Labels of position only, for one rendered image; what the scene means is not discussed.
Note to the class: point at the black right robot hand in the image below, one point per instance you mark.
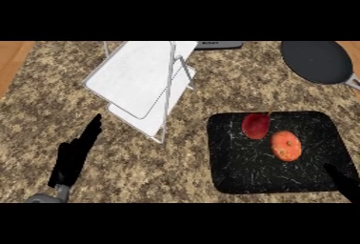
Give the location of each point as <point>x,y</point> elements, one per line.
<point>344,184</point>

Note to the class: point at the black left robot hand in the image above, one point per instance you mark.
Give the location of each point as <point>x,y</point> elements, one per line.
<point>74,155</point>

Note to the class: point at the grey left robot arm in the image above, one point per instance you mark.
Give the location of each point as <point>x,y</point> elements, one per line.
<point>49,195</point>

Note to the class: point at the black speckled tray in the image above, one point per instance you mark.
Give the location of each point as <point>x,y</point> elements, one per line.
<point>279,152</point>

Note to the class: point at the orange squash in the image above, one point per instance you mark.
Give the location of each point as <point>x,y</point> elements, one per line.
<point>286,146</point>

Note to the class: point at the white tiered shelf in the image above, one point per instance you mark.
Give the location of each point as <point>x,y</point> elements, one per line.
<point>140,82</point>

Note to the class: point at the red apple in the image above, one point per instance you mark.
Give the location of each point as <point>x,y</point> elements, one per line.
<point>255,126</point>

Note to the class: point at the dark grey frying pan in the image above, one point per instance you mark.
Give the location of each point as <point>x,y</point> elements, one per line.
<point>320,62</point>

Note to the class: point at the dark grey flat appliance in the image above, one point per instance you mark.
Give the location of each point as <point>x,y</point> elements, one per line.
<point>218,44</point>

